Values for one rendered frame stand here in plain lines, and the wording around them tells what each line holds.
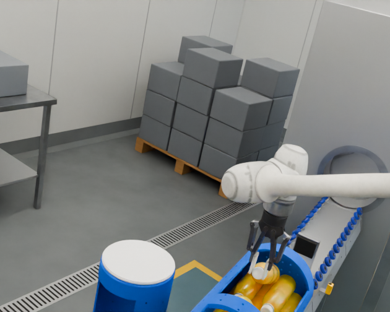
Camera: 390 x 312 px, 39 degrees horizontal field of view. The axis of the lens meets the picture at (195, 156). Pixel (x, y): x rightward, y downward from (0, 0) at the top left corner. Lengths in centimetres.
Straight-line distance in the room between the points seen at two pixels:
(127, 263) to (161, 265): 13
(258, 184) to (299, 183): 11
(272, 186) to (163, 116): 398
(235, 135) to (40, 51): 186
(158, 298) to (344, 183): 93
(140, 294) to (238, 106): 302
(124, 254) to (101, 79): 363
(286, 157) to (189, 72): 359
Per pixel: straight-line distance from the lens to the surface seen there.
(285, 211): 164
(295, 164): 157
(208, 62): 495
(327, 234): 290
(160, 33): 602
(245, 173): 145
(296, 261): 198
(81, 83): 542
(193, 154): 519
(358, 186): 140
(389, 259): 256
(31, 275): 370
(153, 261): 211
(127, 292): 201
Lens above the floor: 221
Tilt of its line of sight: 22 degrees down
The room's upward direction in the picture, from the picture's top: 12 degrees clockwise
